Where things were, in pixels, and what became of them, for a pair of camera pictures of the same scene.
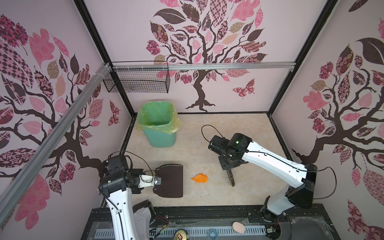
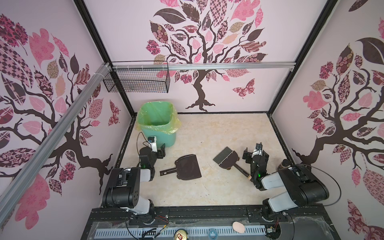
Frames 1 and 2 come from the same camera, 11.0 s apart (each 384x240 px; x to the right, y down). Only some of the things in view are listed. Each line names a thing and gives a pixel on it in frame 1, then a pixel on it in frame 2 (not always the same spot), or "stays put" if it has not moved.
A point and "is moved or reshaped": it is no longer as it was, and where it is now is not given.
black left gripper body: [135, 173] to [159, 154]
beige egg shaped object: [239, 227] stays put
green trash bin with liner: [159, 122] stays put
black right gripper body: [226, 163] to [250, 160]
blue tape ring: [213, 230] stays put
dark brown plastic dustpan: [171, 185] to [187, 168]
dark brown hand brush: [231, 177] is moved or reshaped
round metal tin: [180, 234] stays put
